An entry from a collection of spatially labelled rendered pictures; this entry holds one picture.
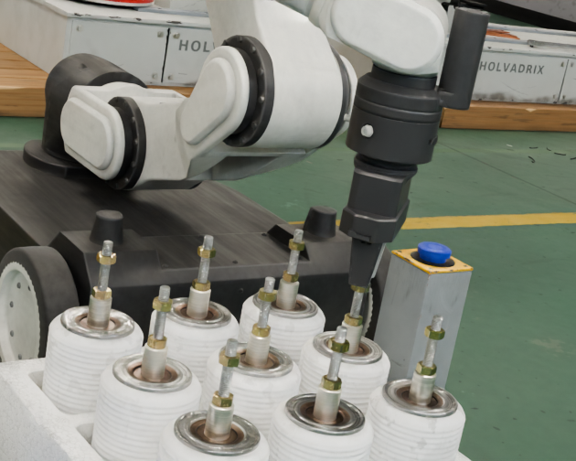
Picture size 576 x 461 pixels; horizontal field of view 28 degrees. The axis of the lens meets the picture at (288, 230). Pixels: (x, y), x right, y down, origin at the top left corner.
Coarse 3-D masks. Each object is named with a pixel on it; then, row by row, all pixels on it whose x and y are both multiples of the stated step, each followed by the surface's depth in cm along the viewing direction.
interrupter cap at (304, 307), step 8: (256, 296) 131; (304, 296) 133; (256, 304) 129; (272, 304) 131; (296, 304) 132; (304, 304) 132; (312, 304) 132; (272, 312) 127; (280, 312) 128; (288, 312) 128; (296, 312) 128; (304, 312) 129; (312, 312) 129
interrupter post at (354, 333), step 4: (344, 324) 120; (348, 328) 120; (352, 328) 120; (356, 328) 120; (360, 328) 120; (348, 332) 120; (352, 332) 120; (356, 332) 120; (360, 332) 121; (348, 336) 120; (352, 336) 120; (356, 336) 120; (360, 336) 121; (348, 340) 120; (352, 340) 120; (356, 340) 121; (352, 344) 121; (356, 344) 121; (352, 348) 121; (356, 348) 121; (348, 352) 121; (352, 352) 121; (356, 352) 121
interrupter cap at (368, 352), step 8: (320, 336) 123; (328, 336) 124; (320, 344) 121; (360, 344) 123; (368, 344) 123; (376, 344) 123; (320, 352) 120; (328, 352) 119; (360, 352) 122; (368, 352) 121; (376, 352) 122; (344, 360) 118; (352, 360) 118; (360, 360) 119; (368, 360) 119; (376, 360) 120
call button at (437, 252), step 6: (420, 246) 135; (426, 246) 135; (432, 246) 135; (438, 246) 135; (444, 246) 136; (420, 252) 134; (426, 252) 134; (432, 252) 133; (438, 252) 134; (444, 252) 134; (450, 252) 134; (426, 258) 134; (432, 258) 134; (438, 258) 134; (444, 258) 134
